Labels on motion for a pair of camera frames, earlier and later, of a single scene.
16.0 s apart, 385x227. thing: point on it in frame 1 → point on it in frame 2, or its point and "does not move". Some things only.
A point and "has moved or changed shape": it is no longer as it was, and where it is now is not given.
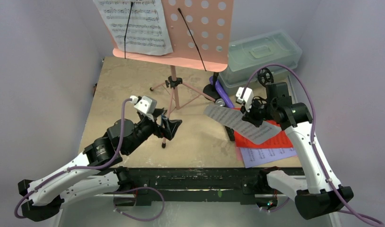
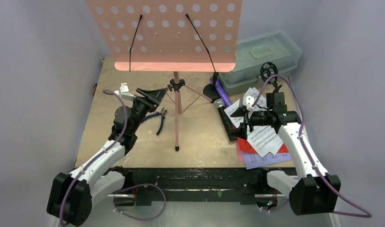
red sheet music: x=281 y=140 → x=246 y=147
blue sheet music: x=253 y=156 does not move
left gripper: x=171 y=125 → x=152 y=99
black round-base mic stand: x=211 y=90 does not move
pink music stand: x=200 y=32 has moved or changed shape
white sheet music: x=145 y=34 → x=264 y=139
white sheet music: x=232 y=117 has moved or changed shape
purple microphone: x=222 y=92 does not move
